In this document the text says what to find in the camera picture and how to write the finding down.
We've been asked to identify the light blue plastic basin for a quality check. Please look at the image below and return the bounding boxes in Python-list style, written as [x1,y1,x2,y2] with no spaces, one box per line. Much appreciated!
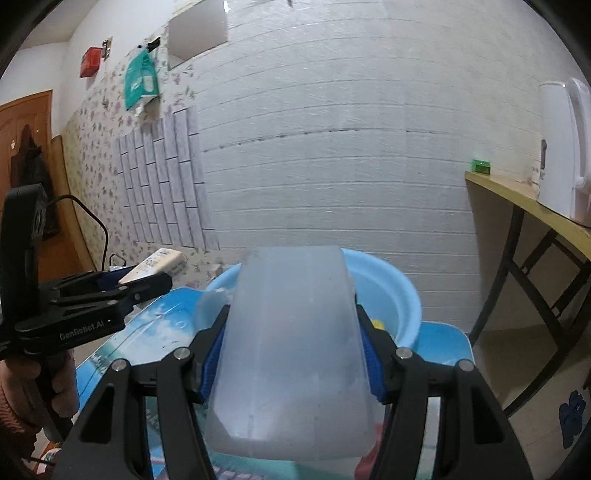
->
[203,249,423,352]

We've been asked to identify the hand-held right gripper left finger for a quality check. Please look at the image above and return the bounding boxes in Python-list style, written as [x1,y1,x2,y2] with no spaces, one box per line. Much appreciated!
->
[51,304,232,480]

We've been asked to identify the black cable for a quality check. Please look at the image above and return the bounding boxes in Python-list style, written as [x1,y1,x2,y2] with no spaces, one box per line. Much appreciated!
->
[44,194,112,273]

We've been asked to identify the wooden side table black legs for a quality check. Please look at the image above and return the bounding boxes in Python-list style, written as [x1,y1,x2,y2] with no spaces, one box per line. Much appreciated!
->
[464,170,591,418]

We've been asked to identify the blue printed desktop table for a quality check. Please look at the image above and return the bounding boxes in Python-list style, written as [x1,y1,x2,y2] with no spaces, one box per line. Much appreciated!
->
[74,286,476,480]

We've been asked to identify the blue patterned cloth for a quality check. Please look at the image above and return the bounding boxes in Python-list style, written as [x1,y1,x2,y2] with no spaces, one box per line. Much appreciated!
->
[558,388,591,450]

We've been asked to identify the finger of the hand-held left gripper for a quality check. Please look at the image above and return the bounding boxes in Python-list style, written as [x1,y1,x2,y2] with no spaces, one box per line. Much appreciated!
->
[46,272,174,315]
[39,270,134,297]

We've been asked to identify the dark hanging coat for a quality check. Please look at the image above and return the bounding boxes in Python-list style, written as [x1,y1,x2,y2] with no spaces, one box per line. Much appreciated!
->
[10,124,60,241]

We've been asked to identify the white printed carton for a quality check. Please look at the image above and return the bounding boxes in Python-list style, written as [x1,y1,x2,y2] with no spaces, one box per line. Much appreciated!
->
[118,247,188,285]

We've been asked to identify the brown wooden door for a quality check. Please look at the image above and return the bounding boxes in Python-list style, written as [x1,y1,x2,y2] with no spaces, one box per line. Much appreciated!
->
[0,90,54,296]

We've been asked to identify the clear lidded plastic box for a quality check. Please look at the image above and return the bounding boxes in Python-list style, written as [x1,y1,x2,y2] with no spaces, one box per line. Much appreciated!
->
[194,246,386,462]

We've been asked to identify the green packet on wall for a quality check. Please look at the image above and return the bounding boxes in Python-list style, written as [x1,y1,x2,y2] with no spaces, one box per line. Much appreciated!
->
[124,48,161,112]

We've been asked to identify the person's left hand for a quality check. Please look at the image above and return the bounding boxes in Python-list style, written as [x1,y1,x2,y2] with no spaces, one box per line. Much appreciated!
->
[0,353,80,437]

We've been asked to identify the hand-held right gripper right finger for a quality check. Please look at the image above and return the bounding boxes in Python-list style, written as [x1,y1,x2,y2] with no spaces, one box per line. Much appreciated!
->
[355,305,539,480]

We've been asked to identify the white electric kettle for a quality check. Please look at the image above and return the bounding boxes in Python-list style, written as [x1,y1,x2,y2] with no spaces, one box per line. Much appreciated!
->
[536,78,591,227]

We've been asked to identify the red wall alarm box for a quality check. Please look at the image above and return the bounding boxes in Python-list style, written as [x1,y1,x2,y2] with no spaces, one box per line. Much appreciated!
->
[79,47,102,78]

